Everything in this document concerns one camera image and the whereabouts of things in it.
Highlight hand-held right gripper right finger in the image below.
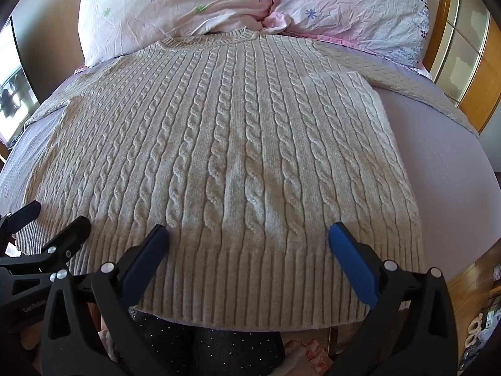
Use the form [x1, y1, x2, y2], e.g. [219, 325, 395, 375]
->
[328, 222, 459, 376]

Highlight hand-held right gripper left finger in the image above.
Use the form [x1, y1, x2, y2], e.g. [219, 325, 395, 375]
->
[41, 224, 170, 376]

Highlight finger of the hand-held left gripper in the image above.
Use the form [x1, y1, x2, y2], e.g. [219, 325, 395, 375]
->
[0, 215, 93, 279]
[0, 201, 42, 244]

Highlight cream cable-knit sweater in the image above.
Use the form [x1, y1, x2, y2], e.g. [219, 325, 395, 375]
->
[15, 27, 481, 332]

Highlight person's dark dotted pants legs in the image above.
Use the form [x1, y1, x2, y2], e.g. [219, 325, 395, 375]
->
[131, 311, 287, 376]

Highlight dark framed screen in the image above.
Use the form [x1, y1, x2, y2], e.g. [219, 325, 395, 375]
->
[0, 18, 40, 146]

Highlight pink pillow with tree print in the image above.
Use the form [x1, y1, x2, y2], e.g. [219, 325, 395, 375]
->
[77, 0, 275, 68]

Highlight pink pillow with flower print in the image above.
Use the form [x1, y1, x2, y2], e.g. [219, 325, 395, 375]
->
[260, 0, 430, 70]

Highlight white ring-shaped item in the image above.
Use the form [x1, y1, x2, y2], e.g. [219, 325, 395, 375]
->
[464, 313, 486, 349]

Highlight wooden frame with glass panels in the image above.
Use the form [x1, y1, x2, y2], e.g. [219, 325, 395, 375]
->
[422, 0, 501, 134]

